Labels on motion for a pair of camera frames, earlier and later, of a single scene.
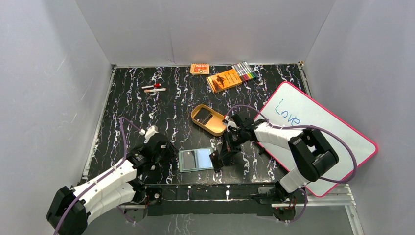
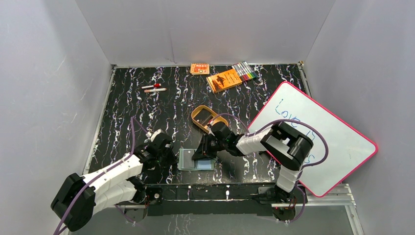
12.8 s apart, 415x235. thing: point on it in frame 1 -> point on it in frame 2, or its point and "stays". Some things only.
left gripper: (165, 150) stays
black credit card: (189, 160) stays
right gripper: (228, 147) -> (203, 151)
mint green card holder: (195, 160) stays
